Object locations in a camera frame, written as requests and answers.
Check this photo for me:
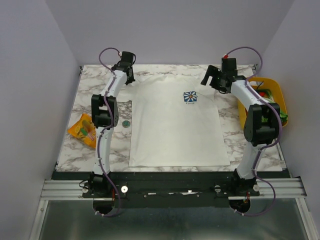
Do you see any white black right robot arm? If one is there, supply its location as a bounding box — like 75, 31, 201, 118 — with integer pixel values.
200, 58, 282, 196

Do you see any yellow plastic basket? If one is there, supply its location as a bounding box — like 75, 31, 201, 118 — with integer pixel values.
249, 77, 288, 127

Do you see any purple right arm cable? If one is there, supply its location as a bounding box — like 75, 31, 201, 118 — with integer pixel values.
223, 46, 285, 217

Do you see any round green blue brooch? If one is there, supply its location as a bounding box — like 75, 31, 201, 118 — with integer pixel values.
122, 120, 131, 128

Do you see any orange snack bag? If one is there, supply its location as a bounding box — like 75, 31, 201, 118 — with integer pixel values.
67, 113, 97, 149

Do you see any green toy cabbage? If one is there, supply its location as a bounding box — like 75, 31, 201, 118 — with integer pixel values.
264, 97, 288, 126

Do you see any red toy tomato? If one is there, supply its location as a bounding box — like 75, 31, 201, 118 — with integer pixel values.
258, 91, 266, 97

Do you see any black mounting base plate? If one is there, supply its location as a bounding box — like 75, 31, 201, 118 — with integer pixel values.
51, 171, 261, 208

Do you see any white t-shirt with flower print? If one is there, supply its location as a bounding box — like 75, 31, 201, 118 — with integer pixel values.
129, 75, 230, 167

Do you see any aluminium rail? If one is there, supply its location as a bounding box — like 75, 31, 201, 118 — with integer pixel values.
40, 178, 307, 201

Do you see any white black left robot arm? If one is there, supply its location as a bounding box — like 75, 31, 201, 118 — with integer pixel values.
88, 47, 136, 198

